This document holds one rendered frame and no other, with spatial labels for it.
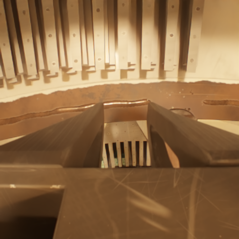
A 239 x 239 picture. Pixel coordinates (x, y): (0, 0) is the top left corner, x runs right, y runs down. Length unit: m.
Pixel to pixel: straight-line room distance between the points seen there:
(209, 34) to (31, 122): 0.23
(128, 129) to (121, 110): 0.41
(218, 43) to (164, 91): 0.08
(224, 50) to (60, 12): 0.18
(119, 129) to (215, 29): 0.45
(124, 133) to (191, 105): 0.42
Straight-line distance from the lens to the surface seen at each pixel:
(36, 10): 0.25
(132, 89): 0.25
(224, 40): 0.29
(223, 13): 0.29
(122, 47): 0.22
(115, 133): 0.67
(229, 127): 0.36
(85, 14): 0.25
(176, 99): 0.26
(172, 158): 0.26
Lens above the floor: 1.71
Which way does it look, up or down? 83 degrees down
